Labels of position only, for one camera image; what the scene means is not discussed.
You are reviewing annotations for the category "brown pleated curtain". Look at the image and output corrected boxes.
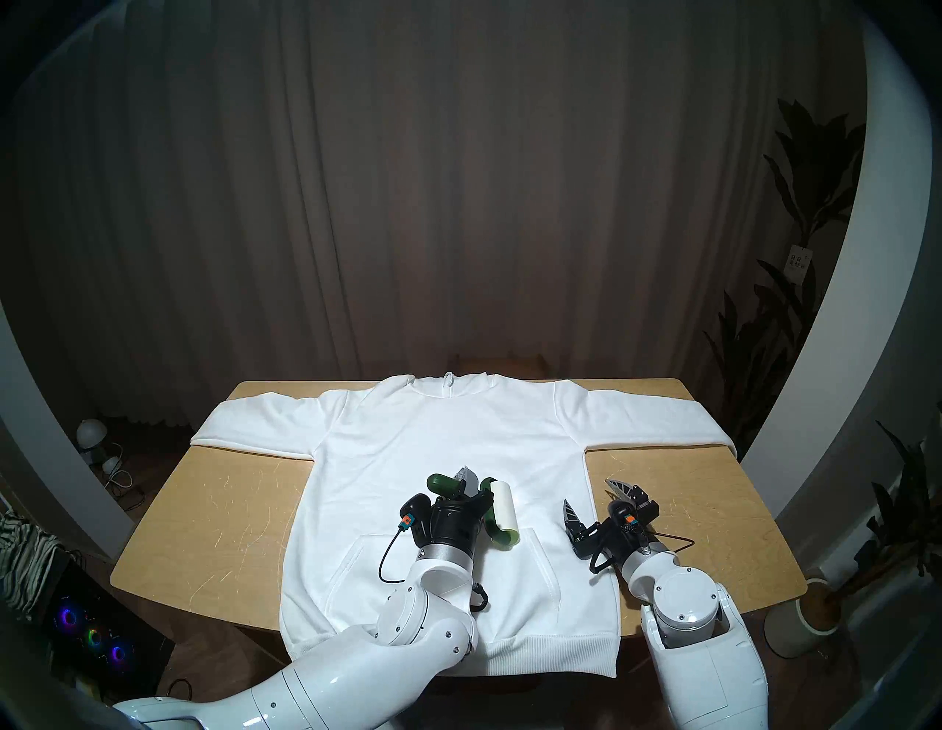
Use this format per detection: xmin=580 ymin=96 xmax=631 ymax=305
xmin=15 ymin=0 xmax=869 ymax=431

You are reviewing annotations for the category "white floor cable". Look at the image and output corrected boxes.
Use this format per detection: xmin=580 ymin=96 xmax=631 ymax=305
xmin=103 ymin=442 xmax=148 ymax=512

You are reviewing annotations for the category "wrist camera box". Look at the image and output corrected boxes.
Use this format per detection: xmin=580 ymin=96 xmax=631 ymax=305
xmin=609 ymin=500 xmax=659 ymax=532
xmin=397 ymin=495 xmax=433 ymax=547

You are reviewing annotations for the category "tall dark leafy plant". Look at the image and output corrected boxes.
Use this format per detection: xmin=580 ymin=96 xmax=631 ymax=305
xmin=703 ymin=99 xmax=868 ymax=457

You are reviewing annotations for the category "white mushroom lamp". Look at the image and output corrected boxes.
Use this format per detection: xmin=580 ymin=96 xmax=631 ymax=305
xmin=76 ymin=419 xmax=109 ymax=466

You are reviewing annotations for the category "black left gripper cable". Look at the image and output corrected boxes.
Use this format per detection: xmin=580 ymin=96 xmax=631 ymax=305
xmin=379 ymin=526 xmax=413 ymax=586

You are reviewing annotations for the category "striped cloth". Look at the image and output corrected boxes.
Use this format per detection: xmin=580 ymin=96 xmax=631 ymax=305
xmin=0 ymin=511 xmax=67 ymax=619

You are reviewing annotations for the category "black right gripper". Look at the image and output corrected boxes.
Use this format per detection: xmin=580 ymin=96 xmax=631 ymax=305
xmin=563 ymin=478 xmax=656 ymax=571

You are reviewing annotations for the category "plant in white pot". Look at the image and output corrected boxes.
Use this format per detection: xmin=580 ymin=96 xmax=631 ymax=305
xmin=764 ymin=419 xmax=942 ymax=659

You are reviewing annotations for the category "white hooded sweatshirt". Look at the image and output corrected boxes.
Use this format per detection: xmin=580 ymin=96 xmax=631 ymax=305
xmin=190 ymin=372 xmax=738 ymax=678

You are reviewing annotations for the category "green handled lint roller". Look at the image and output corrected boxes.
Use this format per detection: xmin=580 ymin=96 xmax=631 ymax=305
xmin=427 ymin=473 xmax=522 ymax=550

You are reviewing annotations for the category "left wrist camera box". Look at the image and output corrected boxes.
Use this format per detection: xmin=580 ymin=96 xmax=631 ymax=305
xmin=397 ymin=495 xmax=433 ymax=547

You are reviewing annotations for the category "white curved arch frame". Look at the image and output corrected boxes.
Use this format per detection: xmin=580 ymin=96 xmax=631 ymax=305
xmin=0 ymin=294 xmax=137 ymax=560
xmin=740 ymin=15 xmax=942 ymax=567

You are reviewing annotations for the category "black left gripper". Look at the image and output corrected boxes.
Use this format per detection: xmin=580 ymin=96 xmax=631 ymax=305
xmin=431 ymin=465 xmax=495 ymax=553

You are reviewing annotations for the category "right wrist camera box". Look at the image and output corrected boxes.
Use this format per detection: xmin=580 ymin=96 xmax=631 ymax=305
xmin=609 ymin=500 xmax=659 ymax=532

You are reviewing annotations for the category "computer case with rgb fans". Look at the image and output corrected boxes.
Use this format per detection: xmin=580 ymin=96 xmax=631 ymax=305
xmin=40 ymin=567 xmax=176 ymax=704

